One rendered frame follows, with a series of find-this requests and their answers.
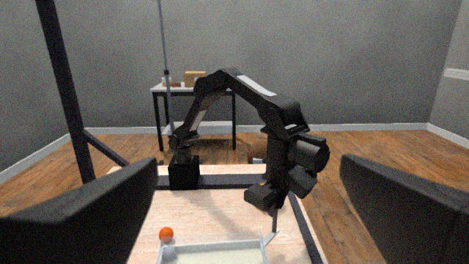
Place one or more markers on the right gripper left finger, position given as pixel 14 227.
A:
pixel 96 223

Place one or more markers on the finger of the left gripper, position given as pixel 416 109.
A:
pixel 284 192
pixel 272 209

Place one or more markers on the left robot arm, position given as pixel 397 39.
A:
pixel 276 110

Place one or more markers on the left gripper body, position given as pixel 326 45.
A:
pixel 264 196

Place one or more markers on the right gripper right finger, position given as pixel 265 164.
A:
pixel 412 220

